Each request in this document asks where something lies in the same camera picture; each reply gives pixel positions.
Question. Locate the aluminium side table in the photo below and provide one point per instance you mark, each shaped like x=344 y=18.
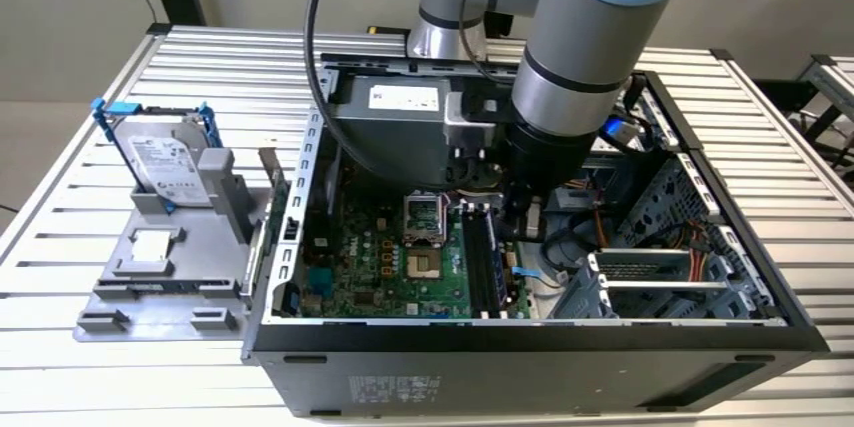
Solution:
x=830 y=72

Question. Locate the green motherboard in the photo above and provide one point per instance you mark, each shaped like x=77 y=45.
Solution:
x=363 y=277

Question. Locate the black RAM slot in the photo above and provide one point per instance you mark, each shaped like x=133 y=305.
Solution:
x=472 y=262
x=480 y=262
x=487 y=262

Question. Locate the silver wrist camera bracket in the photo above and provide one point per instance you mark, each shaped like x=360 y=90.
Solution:
x=467 y=129

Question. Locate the grey parts rack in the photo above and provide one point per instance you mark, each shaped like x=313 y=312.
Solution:
x=153 y=307

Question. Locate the black case fan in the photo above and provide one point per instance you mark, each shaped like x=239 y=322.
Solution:
x=328 y=207

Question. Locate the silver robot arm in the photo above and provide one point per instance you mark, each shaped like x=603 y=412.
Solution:
x=587 y=37

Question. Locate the blue board connector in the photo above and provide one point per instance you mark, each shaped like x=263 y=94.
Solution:
x=320 y=281

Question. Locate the small black yellow clamp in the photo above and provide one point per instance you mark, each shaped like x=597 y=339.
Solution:
x=387 y=30

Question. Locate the grey disk bay cage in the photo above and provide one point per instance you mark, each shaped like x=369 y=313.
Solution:
x=576 y=297

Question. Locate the silver CPU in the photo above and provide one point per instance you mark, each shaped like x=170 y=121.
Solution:
x=152 y=247

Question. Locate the hard disk in blue carrier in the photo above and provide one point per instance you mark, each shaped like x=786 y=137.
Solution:
x=160 y=157

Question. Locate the grey power supply unit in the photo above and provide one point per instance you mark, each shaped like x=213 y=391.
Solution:
x=393 y=137

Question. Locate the black PC case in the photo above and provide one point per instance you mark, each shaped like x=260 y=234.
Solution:
x=467 y=377

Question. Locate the CPU socket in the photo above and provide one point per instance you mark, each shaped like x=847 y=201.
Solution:
x=424 y=262

